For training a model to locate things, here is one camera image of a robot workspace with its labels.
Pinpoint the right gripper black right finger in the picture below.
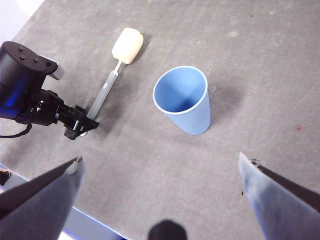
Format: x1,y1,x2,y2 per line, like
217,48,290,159
238,151,320,240

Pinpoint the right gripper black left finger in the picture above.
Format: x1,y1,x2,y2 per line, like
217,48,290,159
0,156,86,240

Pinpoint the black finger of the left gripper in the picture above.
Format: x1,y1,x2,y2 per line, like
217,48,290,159
74,105,100,133
63,124,87,140

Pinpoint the grey-handled sponge cup brush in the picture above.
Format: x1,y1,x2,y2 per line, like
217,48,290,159
86,27,145,121

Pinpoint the blue ribbed plastic cup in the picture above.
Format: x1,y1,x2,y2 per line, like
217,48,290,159
152,65,211,136

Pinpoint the black round knob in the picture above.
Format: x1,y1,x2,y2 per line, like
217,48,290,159
148,219,188,240

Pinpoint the pale grey left camera box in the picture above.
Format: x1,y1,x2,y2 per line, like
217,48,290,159
46,65,65,81

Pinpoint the black cable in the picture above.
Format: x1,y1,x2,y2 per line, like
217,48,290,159
0,123,33,139

